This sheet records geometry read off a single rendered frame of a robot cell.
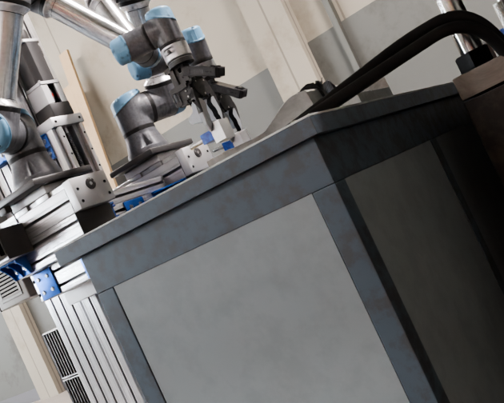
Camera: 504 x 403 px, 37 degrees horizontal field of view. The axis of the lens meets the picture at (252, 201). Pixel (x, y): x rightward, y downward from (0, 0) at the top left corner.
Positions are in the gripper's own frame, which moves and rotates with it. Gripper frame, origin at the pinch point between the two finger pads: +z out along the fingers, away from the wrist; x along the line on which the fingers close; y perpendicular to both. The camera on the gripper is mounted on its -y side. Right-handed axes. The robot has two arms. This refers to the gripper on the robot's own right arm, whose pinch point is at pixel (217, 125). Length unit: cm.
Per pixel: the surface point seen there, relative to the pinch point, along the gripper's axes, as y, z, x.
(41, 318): 456, 24, -325
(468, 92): -59, 21, -18
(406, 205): -46, 38, 22
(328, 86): -21.4, 1.4, -29.9
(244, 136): 9.7, 2.6, -28.5
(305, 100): -21.8, 4.3, -10.0
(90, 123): 273, -98, -287
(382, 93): -35.7, 10.5, -28.4
